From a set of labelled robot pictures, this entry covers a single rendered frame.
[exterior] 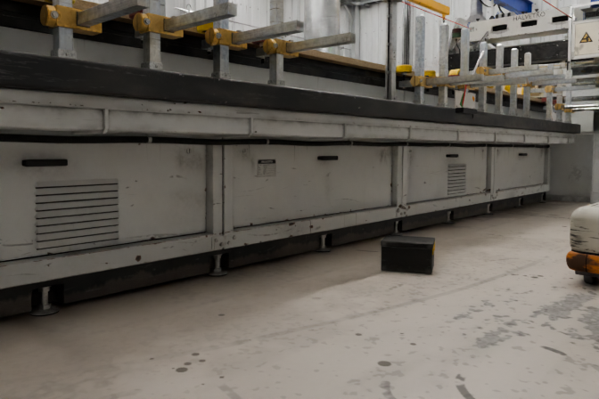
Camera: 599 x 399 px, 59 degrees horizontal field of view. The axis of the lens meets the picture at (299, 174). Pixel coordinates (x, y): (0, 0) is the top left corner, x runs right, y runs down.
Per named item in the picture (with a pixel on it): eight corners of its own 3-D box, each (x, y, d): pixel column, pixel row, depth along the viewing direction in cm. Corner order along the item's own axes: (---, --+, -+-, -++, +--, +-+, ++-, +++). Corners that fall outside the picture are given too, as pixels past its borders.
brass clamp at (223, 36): (248, 49, 171) (248, 33, 171) (216, 43, 161) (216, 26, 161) (235, 51, 176) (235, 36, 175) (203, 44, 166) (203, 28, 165)
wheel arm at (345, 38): (356, 45, 169) (356, 32, 169) (349, 44, 167) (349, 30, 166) (262, 60, 198) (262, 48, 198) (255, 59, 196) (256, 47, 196)
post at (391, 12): (397, 101, 241) (398, 1, 238) (391, 100, 237) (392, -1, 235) (389, 101, 244) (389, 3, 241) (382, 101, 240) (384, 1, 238)
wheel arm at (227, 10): (237, 20, 132) (237, 2, 132) (227, 17, 130) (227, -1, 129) (144, 42, 161) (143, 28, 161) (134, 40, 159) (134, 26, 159)
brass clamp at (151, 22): (184, 36, 153) (184, 20, 153) (143, 29, 143) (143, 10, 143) (172, 40, 157) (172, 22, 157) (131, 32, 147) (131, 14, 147)
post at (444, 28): (447, 115, 278) (448, 23, 276) (444, 115, 276) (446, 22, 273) (440, 116, 281) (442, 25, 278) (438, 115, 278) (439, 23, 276)
